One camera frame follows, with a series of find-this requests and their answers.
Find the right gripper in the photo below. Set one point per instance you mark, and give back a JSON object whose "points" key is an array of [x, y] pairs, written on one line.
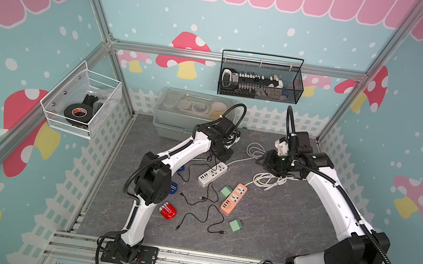
{"points": [[269, 158]]}

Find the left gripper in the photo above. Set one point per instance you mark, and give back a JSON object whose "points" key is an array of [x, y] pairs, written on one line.
{"points": [[224, 156]]}

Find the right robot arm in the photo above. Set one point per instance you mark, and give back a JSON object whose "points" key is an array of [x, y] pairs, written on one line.
{"points": [[358, 243]]}

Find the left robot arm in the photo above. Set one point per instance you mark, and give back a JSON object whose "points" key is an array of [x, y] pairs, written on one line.
{"points": [[150, 184]]}

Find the white power strip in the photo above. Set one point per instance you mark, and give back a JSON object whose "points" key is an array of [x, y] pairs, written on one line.
{"points": [[212, 174]]}

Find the green adapter beside orange strip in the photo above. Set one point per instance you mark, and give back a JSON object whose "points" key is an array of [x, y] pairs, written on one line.
{"points": [[226, 191]]}

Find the orange power strip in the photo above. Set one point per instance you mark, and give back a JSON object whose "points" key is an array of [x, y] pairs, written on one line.
{"points": [[233, 199]]}

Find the green translucent storage box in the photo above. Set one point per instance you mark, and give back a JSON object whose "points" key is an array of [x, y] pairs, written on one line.
{"points": [[177, 111]]}

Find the green adapter front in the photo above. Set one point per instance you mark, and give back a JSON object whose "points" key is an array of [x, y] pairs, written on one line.
{"points": [[235, 225]]}

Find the black tape roll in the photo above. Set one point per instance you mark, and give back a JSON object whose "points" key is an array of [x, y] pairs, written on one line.
{"points": [[78, 114]]}

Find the black wire mesh basket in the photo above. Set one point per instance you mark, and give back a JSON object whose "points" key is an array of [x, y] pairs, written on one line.
{"points": [[260, 76]]}

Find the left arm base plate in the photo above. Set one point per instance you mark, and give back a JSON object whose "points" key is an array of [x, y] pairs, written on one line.
{"points": [[119, 253]]}

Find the white wire basket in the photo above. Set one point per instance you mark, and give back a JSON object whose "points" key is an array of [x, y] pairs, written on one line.
{"points": [[82, 85]]}

